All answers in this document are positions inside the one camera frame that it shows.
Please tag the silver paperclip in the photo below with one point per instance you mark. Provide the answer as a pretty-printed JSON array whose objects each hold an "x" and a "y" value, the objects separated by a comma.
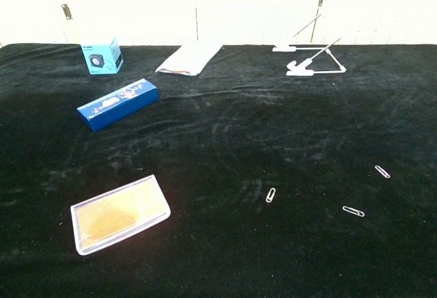
[
  {"x": 270, "y": 195},
  {"x": 353, "y": 211}
]

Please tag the red paperclip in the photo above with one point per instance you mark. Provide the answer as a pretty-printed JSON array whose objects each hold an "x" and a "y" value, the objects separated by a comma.
[{"x": 382, "y": 171}]

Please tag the black velvet tablecloth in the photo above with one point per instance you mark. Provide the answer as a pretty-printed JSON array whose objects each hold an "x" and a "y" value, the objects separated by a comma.
[{"x": 218, "y": 147}]

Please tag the white plastic packet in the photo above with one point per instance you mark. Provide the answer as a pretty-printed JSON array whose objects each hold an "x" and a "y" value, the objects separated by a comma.
[{"x": 191, "y": 59}]

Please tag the long dark blue printed box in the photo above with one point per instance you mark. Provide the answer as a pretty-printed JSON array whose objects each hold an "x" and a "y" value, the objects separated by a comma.
[{"x": 117, "y": 105}]

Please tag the clear case with red card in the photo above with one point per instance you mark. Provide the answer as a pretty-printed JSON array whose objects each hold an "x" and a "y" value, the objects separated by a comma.
[{"x": 119, "y": 214}]

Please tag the light blue speaker cube box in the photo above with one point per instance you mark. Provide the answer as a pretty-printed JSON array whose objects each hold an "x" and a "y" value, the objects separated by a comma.
[{"x": 102, "y": 57}]

